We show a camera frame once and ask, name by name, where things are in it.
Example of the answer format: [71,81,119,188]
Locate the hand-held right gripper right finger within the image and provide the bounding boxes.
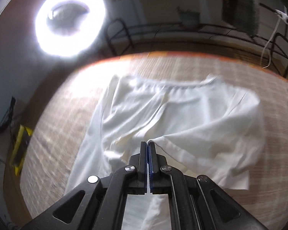
[147,142,269,230]

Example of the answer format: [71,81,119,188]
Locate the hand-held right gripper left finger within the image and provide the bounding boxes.
[22,141,149,230]

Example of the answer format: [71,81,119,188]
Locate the white shorts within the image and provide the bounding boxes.
[65,74,266,230]

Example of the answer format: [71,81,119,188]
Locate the woven bed mat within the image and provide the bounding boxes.
[19,51,288,230]

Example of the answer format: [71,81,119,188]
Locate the yellow and black object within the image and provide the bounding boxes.
[10,125,34,174]

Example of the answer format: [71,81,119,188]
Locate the black metal rack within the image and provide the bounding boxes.
[107,19,288,79]

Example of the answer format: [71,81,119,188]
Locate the green potted plant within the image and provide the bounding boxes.
[178,7,200,28]

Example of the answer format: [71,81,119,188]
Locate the dark hanging cloth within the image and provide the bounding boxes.
[227,0,260,37]

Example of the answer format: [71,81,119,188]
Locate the ring light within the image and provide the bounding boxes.
[35,0,107,58]

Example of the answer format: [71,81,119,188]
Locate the white hanging cord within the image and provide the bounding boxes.
[260,6,288,69]

